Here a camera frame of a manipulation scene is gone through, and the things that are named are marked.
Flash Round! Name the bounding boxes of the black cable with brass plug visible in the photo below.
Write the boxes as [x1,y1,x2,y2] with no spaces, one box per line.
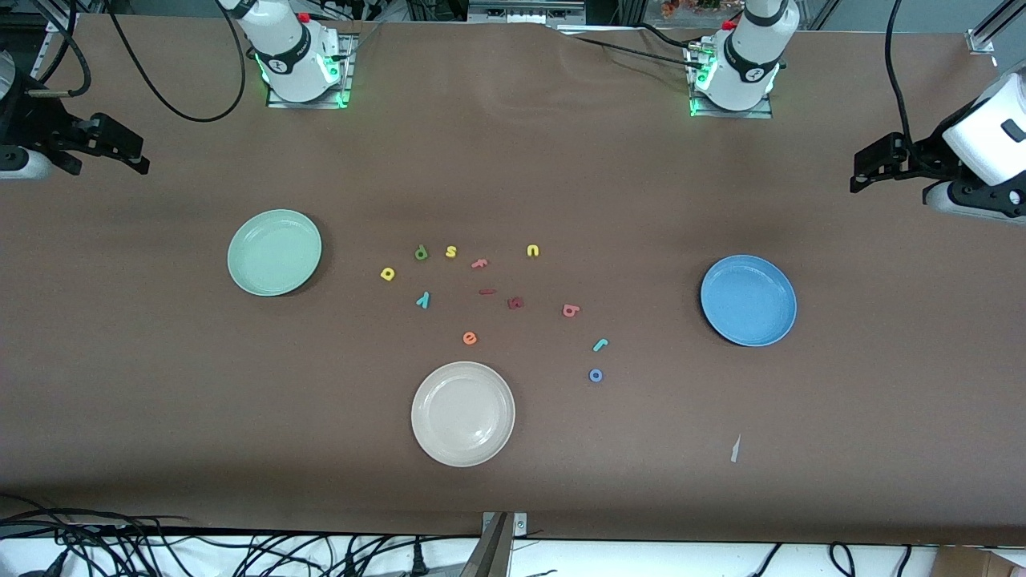
[26,0,94,99]

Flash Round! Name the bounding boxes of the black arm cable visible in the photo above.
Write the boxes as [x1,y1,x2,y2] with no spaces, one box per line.
[104,0,248,123]
[884,0,916,157]

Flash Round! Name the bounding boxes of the beige plate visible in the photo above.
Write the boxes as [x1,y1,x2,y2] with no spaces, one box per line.
[411,361,516,468]

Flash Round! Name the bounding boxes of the black base cable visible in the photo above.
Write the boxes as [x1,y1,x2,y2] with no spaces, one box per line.
[573,22,700,71]

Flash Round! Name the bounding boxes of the blue plate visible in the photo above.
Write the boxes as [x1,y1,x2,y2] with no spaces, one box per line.
[701,255,798,347]

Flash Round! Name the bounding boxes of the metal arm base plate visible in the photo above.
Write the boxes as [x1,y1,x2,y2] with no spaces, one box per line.
[688,44,774,119]
[267,34,353,109]

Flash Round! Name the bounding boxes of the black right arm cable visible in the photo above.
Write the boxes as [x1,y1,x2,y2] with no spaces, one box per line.
[104,0,248,123]

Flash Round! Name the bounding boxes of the metal table edge bracket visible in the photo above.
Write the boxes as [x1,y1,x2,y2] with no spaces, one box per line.
[458,511,528,577]

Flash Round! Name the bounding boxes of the grey metal box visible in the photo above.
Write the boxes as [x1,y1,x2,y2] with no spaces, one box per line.
[467,0,588,25]

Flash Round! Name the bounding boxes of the green plate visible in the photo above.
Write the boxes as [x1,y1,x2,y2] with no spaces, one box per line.
[227,209,323,297]

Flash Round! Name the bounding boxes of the aluminium frame profile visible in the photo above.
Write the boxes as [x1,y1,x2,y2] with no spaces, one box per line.
[30,0,81,81]
[966,0,1026,55]

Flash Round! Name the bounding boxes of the cardboard box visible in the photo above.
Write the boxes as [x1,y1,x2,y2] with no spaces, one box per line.
[934,545,1026,577]

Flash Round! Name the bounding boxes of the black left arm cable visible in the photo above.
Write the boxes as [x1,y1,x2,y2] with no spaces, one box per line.
[884,0,916,157]

